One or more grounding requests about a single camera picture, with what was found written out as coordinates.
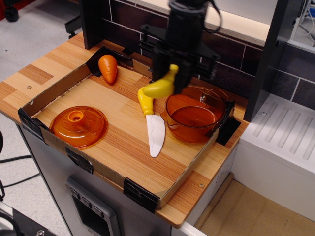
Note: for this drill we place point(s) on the orange transparent pot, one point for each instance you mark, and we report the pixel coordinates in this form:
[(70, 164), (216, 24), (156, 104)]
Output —
[(193, 115)]

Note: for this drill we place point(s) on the black vertical post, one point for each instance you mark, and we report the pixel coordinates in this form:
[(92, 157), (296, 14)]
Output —
[(280, 31), (93, 15)]

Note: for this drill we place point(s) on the yellow toy banana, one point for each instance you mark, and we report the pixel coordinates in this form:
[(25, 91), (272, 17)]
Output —
[(164, 86)]

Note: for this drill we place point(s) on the orange transparent pot lid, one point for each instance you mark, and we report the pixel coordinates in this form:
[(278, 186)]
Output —
[(80, 126)]

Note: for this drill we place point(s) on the yellow white toy knife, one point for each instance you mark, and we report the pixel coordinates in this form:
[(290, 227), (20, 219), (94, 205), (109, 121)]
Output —
[(155, 124)]

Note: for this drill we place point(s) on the grey toy oven front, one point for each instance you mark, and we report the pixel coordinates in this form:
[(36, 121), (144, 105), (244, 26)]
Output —
[(97, 216)]

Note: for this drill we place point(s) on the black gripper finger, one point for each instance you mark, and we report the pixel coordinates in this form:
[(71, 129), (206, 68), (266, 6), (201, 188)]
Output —
[(183, 76), (160, 64)]

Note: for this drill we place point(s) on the white toy sink drainboard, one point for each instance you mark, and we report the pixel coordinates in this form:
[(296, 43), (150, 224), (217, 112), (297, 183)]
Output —
[(284, 131)]

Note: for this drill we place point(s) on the black office chair base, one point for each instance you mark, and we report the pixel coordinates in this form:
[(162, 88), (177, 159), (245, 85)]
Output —
[(9, 11)]

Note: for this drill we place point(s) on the cardboard fence with black tape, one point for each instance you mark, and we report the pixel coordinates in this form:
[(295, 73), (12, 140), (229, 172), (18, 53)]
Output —
[(177, 177)]

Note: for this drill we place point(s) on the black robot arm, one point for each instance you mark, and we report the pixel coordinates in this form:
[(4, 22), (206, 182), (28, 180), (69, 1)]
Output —
[(189, 5)]

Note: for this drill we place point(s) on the orange toy carrot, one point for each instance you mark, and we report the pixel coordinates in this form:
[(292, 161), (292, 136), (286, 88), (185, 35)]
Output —
[(108, 67)]

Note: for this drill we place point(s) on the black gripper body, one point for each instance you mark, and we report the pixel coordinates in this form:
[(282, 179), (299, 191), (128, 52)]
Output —
[(182, 40)]

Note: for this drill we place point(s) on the black vertical post left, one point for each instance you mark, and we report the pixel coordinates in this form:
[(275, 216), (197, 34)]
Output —
[(93, 15)]

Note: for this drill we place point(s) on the black vertical post right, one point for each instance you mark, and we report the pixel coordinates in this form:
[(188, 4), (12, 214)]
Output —
[(280, 31)]

